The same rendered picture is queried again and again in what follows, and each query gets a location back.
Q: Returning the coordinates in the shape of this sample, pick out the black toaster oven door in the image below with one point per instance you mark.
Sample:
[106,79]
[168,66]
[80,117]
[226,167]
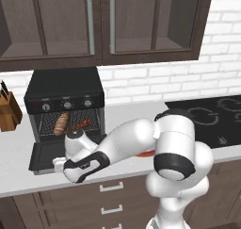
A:
[47,154]

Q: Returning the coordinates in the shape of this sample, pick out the wooden knife block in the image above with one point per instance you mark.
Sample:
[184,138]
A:
[8,113]

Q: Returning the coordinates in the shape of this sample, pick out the brown baguette bread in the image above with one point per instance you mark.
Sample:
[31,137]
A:
[61,123]

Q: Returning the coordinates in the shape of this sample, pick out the red kebab skewer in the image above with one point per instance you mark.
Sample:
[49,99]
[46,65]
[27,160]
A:
[81,124]

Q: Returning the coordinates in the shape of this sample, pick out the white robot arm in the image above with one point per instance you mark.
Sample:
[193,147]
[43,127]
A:
[175,135]

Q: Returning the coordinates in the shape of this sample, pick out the black hob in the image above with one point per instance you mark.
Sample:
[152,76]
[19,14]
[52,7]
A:
[219,119]

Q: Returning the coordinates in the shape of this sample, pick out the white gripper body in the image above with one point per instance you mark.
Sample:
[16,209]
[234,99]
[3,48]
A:
[78,143]

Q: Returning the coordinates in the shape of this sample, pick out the dark brown base cupboard door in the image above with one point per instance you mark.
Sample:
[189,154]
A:
[219,192]

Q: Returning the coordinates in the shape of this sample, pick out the black toaster oven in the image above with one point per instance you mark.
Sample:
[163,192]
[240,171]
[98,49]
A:
[64,85]

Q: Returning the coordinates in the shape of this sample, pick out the red plate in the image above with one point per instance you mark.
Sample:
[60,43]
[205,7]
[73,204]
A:
[145,154]

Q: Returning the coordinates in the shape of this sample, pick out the grey toaster oven knob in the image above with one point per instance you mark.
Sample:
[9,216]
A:
[67,105]
[88,103]
[46,107]

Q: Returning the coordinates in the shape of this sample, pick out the dark brown drawer front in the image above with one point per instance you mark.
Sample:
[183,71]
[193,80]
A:
[78,215]
[62,195]

